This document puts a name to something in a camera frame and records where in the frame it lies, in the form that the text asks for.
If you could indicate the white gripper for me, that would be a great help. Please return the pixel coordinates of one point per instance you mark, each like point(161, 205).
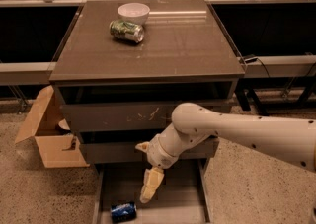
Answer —
point(157, 154)

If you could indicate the blue pepsi can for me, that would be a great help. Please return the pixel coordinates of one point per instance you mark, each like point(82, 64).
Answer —
point(123, 212)

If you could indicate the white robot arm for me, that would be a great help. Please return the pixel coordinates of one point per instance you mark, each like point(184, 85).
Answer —
point(292, 140)

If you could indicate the grey open bottom drawer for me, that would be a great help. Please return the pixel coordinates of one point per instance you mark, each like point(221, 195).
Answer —
point(179, 200)

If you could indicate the grey middle drawer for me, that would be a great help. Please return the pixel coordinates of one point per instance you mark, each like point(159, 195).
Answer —
point(100, 147)

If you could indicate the grey top drawer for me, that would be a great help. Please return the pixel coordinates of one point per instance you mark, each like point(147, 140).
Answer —
point(134, 106)

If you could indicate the grey three-drawer cabinet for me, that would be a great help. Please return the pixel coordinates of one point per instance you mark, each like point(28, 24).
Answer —
point(183, 43)

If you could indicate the green soda can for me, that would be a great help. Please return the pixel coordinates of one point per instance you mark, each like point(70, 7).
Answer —
point(126, 30)

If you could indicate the open cardboard box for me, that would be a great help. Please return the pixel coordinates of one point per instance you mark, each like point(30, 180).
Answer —
point(58, 147)

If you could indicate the black stand with wheel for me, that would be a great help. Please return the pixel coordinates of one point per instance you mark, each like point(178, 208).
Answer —
point(246, 96)

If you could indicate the white bowl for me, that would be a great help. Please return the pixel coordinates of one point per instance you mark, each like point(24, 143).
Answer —
point(134, 12)

